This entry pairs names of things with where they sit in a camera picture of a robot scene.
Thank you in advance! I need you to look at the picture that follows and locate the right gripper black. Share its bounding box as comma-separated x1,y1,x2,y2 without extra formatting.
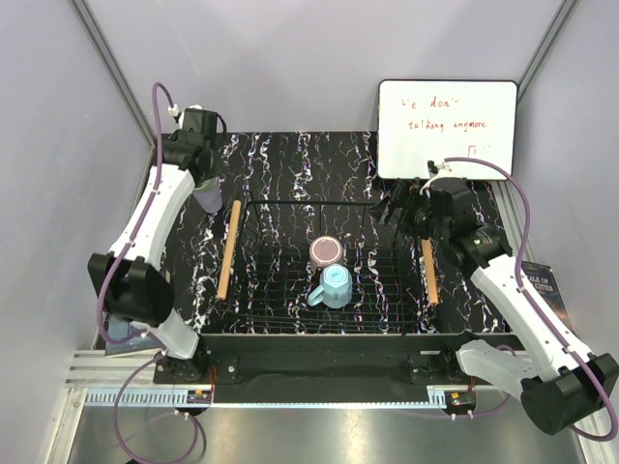
368,178,449,243

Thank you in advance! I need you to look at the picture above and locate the lavender plastic cup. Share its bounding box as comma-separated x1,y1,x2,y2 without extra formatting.
192,185,222,214

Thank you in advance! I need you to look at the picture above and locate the light blue ceramic mug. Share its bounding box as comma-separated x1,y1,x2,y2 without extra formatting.
308,263,352,309

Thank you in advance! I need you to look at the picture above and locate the green plastic cup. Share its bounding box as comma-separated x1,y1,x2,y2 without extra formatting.
193,177,219,192

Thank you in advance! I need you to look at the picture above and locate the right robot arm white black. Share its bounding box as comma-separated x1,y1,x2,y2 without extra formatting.
371,177,618,435

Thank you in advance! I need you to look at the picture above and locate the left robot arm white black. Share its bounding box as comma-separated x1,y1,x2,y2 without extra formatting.
87,105,226,383

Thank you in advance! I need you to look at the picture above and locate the mauve ceramic mug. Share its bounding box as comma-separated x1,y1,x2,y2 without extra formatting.
309,235,343,273

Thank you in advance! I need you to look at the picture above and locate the Tale of Two Cities book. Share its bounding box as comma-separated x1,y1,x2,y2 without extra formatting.
521,261,574,331

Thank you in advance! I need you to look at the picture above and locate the black marble pattern mat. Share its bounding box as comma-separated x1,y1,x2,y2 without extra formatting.
162,132,508,334

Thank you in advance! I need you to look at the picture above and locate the Nineteen Eighty-Four book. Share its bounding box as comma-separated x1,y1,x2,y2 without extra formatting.
104,316,161,358

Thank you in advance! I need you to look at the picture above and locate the right wooden rack handle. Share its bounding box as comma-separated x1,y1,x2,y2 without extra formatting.
421,240,439,305

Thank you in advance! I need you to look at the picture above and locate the wooden rack handle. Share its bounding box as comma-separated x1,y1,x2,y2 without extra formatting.
217,200,242,301
421,240,439,305

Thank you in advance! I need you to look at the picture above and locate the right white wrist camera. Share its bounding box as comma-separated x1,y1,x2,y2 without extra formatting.
427,160,453,176

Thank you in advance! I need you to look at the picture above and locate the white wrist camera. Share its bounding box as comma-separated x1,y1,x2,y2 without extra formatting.
427,160,453,176
167,104,202,126

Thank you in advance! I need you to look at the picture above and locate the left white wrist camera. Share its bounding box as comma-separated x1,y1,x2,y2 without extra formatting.
167,104,202,126

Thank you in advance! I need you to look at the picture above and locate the white whiteboard black frame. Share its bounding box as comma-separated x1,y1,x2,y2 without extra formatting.
377,79,518,180

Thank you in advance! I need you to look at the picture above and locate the left wooden rack handle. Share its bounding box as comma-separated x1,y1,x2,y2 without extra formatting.
217,200,242,301

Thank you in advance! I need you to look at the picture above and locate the black wire dish rack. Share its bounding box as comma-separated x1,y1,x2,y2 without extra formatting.
206,199,436,334

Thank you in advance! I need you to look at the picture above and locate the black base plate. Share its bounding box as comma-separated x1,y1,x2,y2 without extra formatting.
154,334,470,408

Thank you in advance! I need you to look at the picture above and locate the white cable duct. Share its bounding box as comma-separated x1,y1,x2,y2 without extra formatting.
85,388,213,408

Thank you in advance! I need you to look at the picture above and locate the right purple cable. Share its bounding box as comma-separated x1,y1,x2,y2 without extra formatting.
405,156,619,440

